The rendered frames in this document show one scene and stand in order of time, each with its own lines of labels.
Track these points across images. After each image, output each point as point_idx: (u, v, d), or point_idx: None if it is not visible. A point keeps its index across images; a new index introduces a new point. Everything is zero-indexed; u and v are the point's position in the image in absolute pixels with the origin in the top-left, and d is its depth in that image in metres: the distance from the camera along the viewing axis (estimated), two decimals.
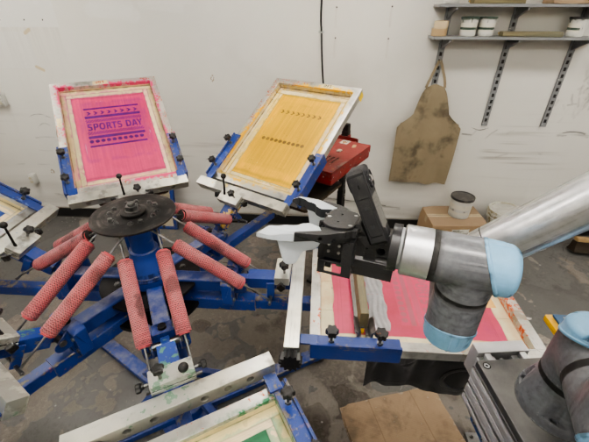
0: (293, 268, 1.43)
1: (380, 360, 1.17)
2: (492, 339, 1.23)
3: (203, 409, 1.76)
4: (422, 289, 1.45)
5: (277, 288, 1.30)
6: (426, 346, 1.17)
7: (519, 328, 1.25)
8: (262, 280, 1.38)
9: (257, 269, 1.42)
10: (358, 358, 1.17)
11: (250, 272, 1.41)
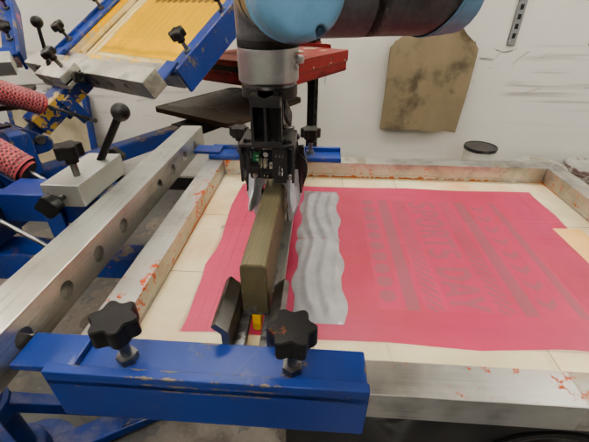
0: (124, 178, 0.60)
1: (297, 424, 0.34)
2: None
3: None
4: (434, 230, 0.62)
5: (36, 207, 0.47)
6: (455, 378, 0.34)
7: None
8: (31, 198, 0.55)
9: (37, 179, 0.59)
10: (219, 417, 0.34)
11: (15, 183, 0.58)
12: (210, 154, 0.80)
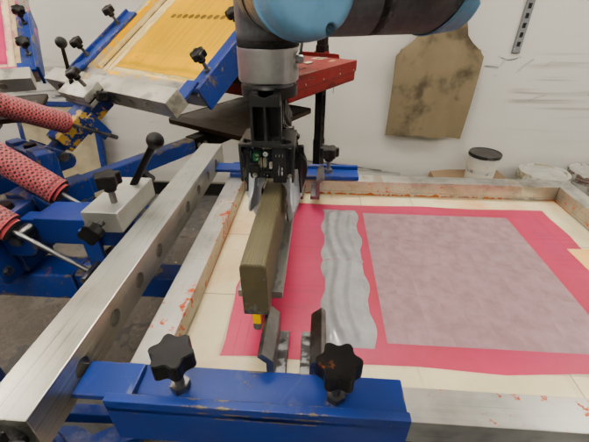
0: (155, 201, 0.62)
1: None
2: None
3: None
4: None
5: (79, 235, 0.50)
6: (487, 405, 0.36)
7: None
8: (69, 223, 0.57)
9: (71, 203, 0.62)
10: (266, 441, 0.36)
11: (51, 207, 0.60)
12: (231, 173, 0.82)
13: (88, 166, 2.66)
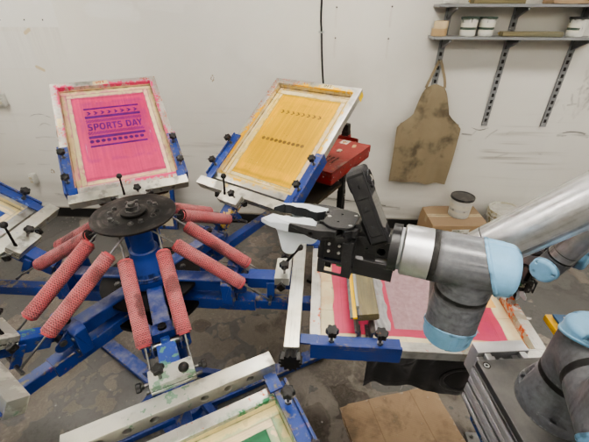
0: (293, 268, 1.43)
1: (380, 360, 1.17)
2: (492, 339, 1.24)
3: (203, 409, 1.76)
4: None
5: (277, 288, 1.31)
6: (426, 346, 1.17)
7: (519, 328, 1.26)
8: (262, 280, 1.38)
9: (257, 269, 1.42)
10: (358, 358, 1.17)
11: (250, 272, 1.41)
12: (315, 245, 1.63)
13: None
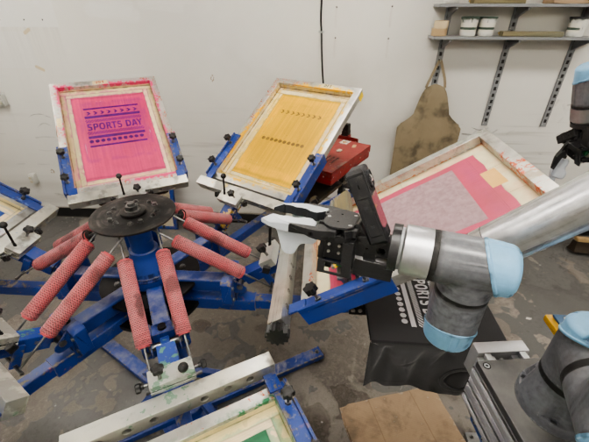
0: (280, 247, 1.38)
1: (376, 296, 1.02)
2: None
3: (203, 409, 1.76)
4: None
5: (262, 272, 1.27)
6: None
7: (535, 188, 0.97)
8: (254, 271, 1.36)
9: (250, 264, 1.41)
10: (352, 304, 1.04)
11: (244, 269, 1.40)
12: None
13: None
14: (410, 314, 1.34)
